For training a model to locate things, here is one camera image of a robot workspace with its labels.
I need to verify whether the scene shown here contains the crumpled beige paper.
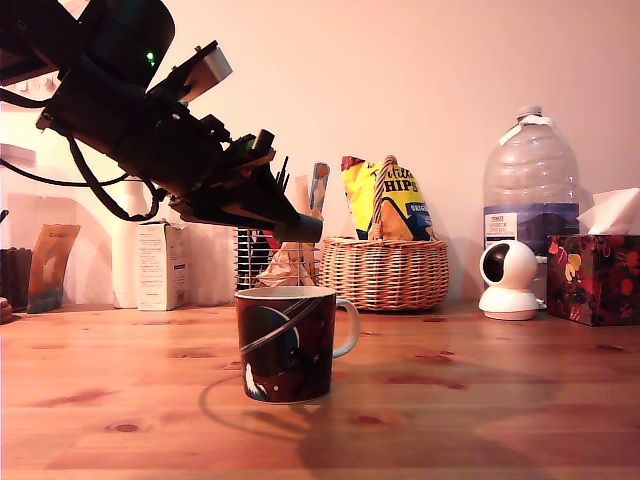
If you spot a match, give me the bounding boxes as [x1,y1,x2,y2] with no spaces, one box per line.
[257,244,309,289]

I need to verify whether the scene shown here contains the white carton box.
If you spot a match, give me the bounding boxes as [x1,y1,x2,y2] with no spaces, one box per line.
[136,222,191,312]

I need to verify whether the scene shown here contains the clear bottle with dark lid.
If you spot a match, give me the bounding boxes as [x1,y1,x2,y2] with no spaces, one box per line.
[185,222,237,307]

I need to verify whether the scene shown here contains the yellow tortilla chips bag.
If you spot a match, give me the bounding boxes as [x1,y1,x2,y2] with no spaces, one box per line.
[341,155,439,242]

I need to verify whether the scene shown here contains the wicker basket with handle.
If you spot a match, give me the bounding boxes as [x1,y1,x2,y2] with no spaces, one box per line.
[319,154,450,312]

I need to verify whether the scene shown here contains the wire utensil holder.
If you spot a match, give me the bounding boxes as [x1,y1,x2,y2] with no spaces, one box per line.
[234,227,321,294]

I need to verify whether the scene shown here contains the white insulated bottle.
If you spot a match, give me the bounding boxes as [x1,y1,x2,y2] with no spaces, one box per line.
[110,177,151,309]

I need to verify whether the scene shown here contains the white tissue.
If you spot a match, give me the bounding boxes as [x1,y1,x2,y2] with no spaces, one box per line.
[576,187,640,236]

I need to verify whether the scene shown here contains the large clear water bottle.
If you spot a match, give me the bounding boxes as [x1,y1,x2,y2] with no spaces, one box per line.
[482,105,581,301]

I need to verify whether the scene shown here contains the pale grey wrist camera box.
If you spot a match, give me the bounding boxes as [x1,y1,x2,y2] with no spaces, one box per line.
[147,39,235,104]

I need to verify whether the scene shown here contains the dark mug with planet print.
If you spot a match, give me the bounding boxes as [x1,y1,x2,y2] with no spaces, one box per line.
[234,285,362,405]

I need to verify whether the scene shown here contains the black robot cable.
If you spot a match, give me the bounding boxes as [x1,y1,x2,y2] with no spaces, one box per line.
[67,132,169,222]
[0,158,132,189]

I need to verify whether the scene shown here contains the blue and orange packet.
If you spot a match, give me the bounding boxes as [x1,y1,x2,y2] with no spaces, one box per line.
[308,162,331,221]

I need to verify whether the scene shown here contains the beige wooden stick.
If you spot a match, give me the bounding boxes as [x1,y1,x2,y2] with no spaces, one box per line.
[294,174,312,219]

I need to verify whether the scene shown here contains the small white round camera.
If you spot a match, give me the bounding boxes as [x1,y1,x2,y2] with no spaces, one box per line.
[478,240,540,321]

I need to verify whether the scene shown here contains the dark floral tissue box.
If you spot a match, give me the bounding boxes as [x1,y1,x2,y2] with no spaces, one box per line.
[546,233,640,327]

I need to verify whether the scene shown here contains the dark brown container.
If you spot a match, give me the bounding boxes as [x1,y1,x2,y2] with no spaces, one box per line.
[0,247,34,312]

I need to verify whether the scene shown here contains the orange stand-up pouch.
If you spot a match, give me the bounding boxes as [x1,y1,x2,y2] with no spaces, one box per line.
[27,223,81,315]

